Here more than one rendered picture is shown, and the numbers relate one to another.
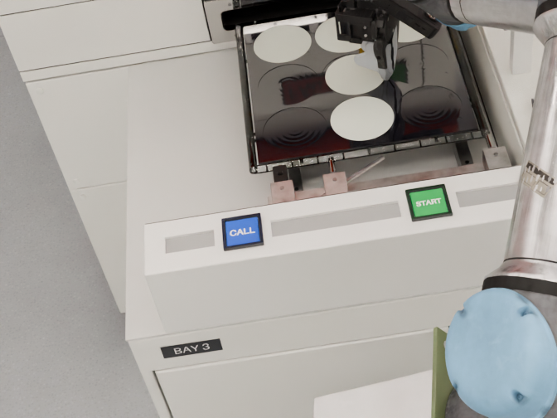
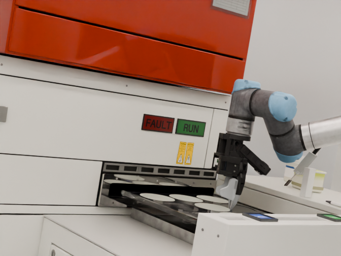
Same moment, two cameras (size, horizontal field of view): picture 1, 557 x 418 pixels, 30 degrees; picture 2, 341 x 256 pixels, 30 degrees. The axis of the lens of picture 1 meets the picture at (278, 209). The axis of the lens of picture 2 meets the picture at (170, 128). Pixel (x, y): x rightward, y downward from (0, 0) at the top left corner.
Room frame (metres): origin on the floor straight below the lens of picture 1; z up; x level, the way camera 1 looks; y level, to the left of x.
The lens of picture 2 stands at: (0.10, 1.14, 1.19)
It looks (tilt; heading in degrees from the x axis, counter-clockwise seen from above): 3 degrees down; 317
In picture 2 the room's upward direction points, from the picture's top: 10 degrees clockwise
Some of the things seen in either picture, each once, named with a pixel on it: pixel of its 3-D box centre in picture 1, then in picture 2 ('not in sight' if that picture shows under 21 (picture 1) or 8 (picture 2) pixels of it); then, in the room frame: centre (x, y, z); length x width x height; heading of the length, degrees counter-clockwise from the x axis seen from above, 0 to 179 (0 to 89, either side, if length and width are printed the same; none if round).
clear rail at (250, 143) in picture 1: (245, 94); (161, 207); (1.31, 0.02, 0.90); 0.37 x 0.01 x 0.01; 177
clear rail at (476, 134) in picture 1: (369, 151); not in sight; (1.12, -0.15, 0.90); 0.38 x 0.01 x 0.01; 87
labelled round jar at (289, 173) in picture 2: not in sight; (296, 168); (1.40, -0.65, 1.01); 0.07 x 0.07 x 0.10
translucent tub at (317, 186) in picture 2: not in sight; (308, 179); (1.27, -0.55, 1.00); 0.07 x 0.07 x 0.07; 72
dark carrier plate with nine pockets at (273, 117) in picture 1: (352, 75); (210, 208); (1.30, -0.16, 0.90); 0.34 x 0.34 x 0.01; 87
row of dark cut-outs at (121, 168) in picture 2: not in sight; (163, 170); (1.52, -0.16, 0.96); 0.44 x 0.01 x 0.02; 87
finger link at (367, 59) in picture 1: (371, 61); (229, 193); (1.27, -0.19, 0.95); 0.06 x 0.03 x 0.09; 61
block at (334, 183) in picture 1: (337, 197); not in sight; (1.04, -0.09, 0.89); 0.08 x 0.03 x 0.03; 177
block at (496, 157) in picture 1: (499, 172); not in sight; (1.03, -0.33, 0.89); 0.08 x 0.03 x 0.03; 177
